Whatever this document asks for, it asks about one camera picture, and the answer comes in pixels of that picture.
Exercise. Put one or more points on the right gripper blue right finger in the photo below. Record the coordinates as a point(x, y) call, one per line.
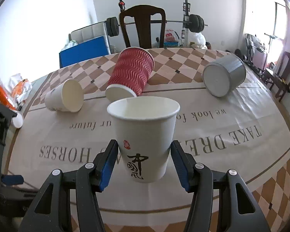
point(183, 167)

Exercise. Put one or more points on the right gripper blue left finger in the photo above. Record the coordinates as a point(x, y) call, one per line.
point(105, 162)

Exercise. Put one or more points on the white cup black calligraphy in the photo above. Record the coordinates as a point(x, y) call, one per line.
point(144, 128)

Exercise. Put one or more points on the white cup bamboo print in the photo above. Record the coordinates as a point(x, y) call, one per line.
point(67, 97)

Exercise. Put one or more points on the leftmost white paper cup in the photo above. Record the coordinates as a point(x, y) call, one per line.
point(18, 120)

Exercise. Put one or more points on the grey paper cup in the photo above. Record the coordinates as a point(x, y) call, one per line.
point(223, 75)

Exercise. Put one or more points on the red ripple paper cup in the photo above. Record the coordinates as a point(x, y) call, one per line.
point(130, 74)

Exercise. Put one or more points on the checkered brown tablecloth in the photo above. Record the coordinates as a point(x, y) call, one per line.
point(246, 131)

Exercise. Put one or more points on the orange drink bottle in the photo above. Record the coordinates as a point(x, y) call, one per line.
point(5, 98)

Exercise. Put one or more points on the crumpled white orange wrapper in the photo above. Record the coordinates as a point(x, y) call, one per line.
point(20, 88)

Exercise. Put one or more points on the blue board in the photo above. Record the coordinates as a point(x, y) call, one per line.
point(91, 49)

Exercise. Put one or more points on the white plastic bag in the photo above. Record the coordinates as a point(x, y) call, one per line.
point(197, 40)

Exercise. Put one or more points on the red white shopping bag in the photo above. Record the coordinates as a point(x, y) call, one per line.
point(171, 36)

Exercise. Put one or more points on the small dark wooden stool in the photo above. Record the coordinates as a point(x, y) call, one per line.
point(279, 78)

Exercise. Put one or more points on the dark wooden chair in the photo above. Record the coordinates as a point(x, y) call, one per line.
point(142, 16)

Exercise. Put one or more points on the white barbell rack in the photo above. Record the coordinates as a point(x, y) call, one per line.
point(185, 26)

